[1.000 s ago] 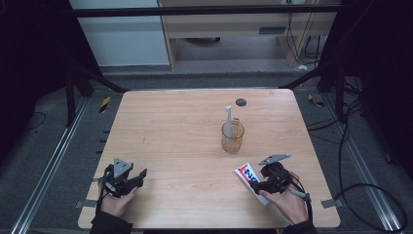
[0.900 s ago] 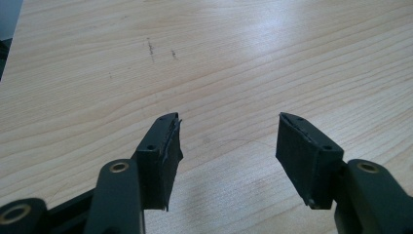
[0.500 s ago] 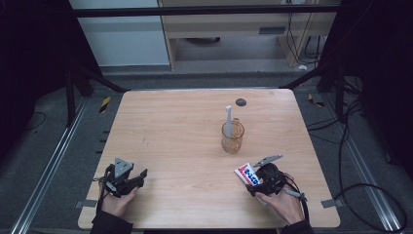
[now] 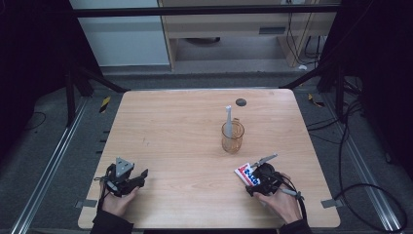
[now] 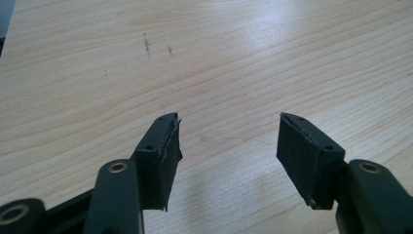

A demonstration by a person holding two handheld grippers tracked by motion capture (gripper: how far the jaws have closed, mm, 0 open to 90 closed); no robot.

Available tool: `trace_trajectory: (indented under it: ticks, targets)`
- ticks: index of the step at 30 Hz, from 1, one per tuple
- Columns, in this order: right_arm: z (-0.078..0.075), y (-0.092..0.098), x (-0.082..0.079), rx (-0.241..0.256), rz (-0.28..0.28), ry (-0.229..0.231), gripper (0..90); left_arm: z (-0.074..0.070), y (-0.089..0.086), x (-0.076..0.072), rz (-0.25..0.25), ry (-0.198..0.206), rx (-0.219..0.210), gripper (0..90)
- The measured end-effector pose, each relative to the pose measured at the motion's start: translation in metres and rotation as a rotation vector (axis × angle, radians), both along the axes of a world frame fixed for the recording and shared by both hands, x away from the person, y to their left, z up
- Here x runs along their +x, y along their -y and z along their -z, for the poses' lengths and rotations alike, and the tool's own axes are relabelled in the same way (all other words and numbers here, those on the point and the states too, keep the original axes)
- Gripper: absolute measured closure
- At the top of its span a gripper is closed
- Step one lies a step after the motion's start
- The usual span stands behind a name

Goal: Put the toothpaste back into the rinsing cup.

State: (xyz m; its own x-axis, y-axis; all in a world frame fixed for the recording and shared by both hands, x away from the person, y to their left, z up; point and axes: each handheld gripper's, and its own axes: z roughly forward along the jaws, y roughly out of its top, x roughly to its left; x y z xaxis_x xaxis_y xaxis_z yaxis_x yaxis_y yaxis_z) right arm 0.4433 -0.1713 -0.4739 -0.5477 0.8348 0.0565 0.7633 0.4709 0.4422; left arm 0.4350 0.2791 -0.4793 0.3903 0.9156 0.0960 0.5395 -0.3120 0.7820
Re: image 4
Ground thin black floor cable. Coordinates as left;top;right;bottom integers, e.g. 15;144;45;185
23;111;48;132

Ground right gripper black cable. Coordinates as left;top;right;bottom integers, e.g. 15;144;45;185
276;176;309;223

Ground yellow black striped tape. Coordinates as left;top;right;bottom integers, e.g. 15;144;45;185
307;93;325;108
98;96;112;114

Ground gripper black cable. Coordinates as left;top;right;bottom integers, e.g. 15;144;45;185
93;175;111;213
276;176;309;223

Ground looped black floor cable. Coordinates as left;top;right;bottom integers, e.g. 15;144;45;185
334;182;409;234

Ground grey tape piece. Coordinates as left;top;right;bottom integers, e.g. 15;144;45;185
75;199;98;209
320;198;344;210

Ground white electric toothbrush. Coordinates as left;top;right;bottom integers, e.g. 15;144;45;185
224;104;234;149

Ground person's right hand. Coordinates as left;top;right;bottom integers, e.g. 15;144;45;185
253;173;304;225

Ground aluminium floor rail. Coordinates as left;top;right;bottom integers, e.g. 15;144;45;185
320;94;405;234
9;97;91;234

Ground amber transparent cup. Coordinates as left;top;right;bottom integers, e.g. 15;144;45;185
221;117;245;155

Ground black metal stand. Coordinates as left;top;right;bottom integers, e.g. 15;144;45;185
280;61;346;122
63;62;131;129

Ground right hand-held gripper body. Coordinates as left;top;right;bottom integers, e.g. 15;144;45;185
250;153;283;196

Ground person's left hand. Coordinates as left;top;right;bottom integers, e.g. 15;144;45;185
98;183;140;218

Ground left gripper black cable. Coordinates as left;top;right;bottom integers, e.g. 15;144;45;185
93;175;111;213

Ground hanging black cables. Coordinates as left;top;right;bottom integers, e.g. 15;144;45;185
285;12;327;66

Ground bundle of black floor cables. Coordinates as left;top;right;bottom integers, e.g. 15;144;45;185
306;77;364;145

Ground black curtain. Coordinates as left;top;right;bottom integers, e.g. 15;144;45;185
0;0;102;164
319;0;413;181

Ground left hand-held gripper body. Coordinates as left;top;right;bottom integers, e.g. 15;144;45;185
105;157;135;198

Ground white cabinet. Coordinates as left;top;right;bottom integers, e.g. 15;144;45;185
68;0;171;68

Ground black horizontal frame bar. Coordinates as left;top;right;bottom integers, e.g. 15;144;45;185
71;4;343;19

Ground light wooden desk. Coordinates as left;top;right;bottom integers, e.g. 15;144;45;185
157;0;341;71

